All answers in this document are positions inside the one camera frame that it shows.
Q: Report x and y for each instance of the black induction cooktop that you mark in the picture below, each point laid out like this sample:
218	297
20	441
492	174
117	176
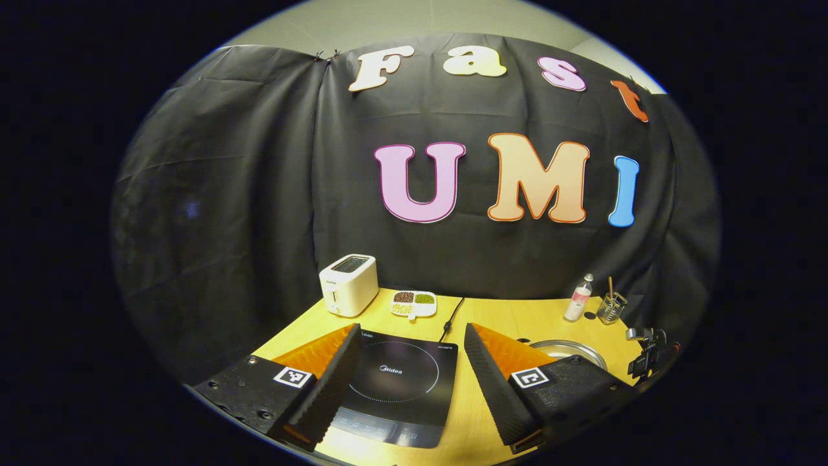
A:
401	388

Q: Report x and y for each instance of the white divided bean dish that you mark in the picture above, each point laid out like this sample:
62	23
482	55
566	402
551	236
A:
414	304

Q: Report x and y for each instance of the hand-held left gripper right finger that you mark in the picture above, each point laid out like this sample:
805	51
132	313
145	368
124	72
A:
495	387

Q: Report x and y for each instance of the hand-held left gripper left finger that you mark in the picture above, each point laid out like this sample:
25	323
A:
333	387

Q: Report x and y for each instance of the white toaster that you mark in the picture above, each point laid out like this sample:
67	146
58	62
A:
346	288

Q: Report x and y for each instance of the black backdrop cloth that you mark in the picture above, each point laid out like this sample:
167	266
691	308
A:
213	207

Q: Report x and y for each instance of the clear bottle with pink label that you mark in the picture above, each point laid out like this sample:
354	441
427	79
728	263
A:
577	301

